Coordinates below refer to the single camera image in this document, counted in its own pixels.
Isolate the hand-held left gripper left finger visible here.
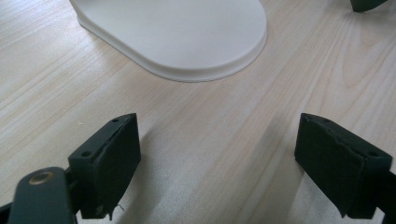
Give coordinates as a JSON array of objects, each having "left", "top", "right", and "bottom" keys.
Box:
[{"left": 67, "top": 112, "right": 142, "bottom": 221}]

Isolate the white oval tray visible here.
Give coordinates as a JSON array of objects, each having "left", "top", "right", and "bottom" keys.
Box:
[{"left": 68, "top": 0, "right": 268, "bottom": 83}]

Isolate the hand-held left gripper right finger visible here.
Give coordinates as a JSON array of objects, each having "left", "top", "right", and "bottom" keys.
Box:
[{"left": 293, "top": 112, "right": 394, "bottom": 220}]

